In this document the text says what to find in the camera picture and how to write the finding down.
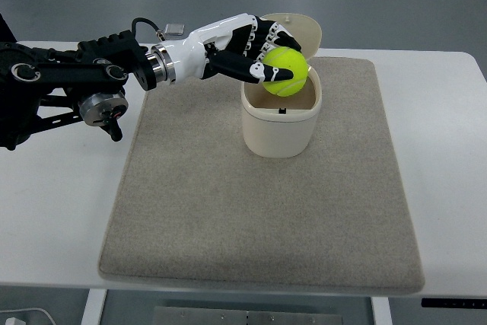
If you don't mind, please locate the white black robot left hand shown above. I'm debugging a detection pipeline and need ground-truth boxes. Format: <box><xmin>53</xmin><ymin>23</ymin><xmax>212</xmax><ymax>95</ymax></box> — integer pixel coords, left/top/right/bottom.
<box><xmin>153</xmin><ymin>13</ymin><xmax>301</xmax><ymax>84</ymax></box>

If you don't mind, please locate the yellow-green tennis ball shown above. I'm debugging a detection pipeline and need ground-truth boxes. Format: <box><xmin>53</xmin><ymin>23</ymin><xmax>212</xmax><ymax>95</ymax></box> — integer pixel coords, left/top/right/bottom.
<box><xmin>263</xmin><ymin>46</ymin><xmax>308</xmax><ymax>97</ymax></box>

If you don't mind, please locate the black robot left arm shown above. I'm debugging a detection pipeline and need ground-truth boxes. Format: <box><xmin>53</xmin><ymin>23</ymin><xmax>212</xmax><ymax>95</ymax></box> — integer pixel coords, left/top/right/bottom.
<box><xmin>1</xmin><ymin>20</ymin><xmax>175</xmax><ymax>151</ymax></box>

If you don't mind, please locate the cream lidded bin box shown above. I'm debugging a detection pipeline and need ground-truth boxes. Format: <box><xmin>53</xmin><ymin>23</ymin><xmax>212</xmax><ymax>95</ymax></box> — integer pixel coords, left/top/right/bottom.
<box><xmin>240</xmin><ymin>13</ymin><xmax>322</xmax><ymax>158</ymax></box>

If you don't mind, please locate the upper silver floor plate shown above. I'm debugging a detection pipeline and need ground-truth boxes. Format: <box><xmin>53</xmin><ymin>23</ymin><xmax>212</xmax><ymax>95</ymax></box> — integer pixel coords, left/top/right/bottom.
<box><xmin>164</xmin><ymin>23</ymin><xmax>185</xmax><ymax>37</ymax></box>

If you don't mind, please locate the beige felt mat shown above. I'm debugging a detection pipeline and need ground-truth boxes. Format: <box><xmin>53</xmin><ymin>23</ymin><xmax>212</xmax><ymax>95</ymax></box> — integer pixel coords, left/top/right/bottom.
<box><xmin>99</xmin><ymin>57</ymin><xmax>425</xmax><ymax>295</ymax></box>

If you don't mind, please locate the grey metal floor plate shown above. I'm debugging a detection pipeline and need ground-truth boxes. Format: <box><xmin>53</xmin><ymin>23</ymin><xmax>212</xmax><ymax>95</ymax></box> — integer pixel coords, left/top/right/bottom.
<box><xmin>151</xmin><ymin>307</ymin><xmax>343</xmax><ymax>325</ymax></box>

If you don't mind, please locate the white right table leg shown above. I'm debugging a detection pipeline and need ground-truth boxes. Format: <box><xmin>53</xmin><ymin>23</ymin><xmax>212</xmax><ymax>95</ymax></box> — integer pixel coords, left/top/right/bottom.
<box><xmin>371</xmin><ymin>297</ymin><xmax>393</xmax><ymax>325</ymax></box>

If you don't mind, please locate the white table leg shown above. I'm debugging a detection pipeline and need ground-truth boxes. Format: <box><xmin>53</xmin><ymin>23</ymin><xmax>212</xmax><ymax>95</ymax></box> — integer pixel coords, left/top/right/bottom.
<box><xmin>81</xmin><ymin>289</ymin><xmax>107</xmax><ymax>325</ymax></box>
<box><xmin>371</xmin><ymin>297</ymin><xmax>393</xmax><ymax>325</ymax></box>

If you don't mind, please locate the white left table leg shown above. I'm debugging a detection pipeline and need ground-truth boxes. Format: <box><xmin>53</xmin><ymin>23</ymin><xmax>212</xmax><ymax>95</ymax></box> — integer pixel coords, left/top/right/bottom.
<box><xmin>81</xmin><ymin>289</ymin><xmax>107</xmax><ymax>325</ymax></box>

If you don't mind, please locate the black table control panel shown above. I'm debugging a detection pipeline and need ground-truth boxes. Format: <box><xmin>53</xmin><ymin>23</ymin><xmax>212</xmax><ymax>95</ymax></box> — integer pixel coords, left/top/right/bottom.
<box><xmin>421</xmin><ymin>298</ymin><xmax>487</xmax><ymax>310</ymax></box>

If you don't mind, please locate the white object bottom left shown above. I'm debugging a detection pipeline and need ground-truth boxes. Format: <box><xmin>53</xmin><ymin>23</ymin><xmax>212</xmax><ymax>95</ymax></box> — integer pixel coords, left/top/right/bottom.
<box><xmin>0</xmin><ymin>307</ymin><xmax>56</xmax><ymax>325</ymax></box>

